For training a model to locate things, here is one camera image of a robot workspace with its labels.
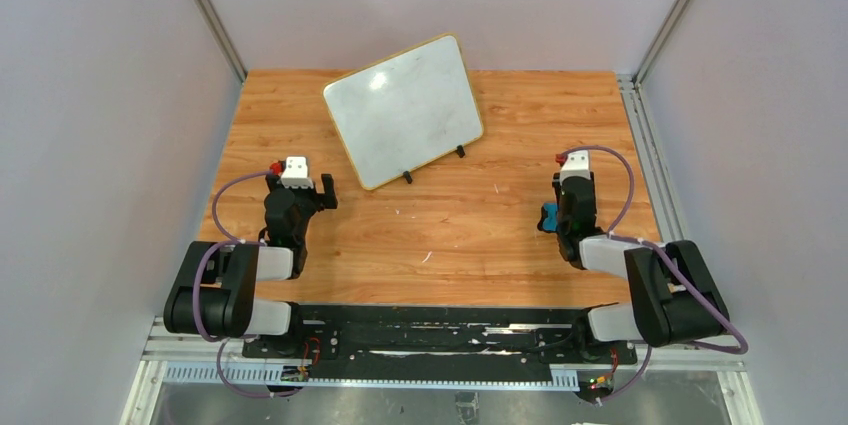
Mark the blue black eraser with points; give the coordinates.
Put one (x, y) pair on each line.
(548, 222)

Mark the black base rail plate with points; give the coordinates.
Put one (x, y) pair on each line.
(445, 344)

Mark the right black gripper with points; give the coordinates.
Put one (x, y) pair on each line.
(574, 190)

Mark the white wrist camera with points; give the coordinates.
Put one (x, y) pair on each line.
(574, 164)
(291, 173)

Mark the yellow framed whiteboard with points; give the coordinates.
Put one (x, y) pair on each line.
(405, 111)

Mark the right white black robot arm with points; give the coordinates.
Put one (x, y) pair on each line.
(673, 297)

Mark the aluminium frame rails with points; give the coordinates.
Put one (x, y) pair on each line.
(172, 363)

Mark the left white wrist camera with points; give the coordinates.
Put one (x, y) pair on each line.
(291, 173)

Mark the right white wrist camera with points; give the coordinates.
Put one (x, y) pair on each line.
(574, 164)

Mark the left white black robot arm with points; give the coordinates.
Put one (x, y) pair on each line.
(214, 293)

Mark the aluminium corner post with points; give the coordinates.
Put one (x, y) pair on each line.
(223, 39)
(658, 43)

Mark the right aluminium corner post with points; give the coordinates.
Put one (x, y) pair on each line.
(658, 43)

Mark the left aluminium corner post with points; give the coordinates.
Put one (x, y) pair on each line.
(223, 39)

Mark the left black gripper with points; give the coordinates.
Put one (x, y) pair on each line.
(303, 194)

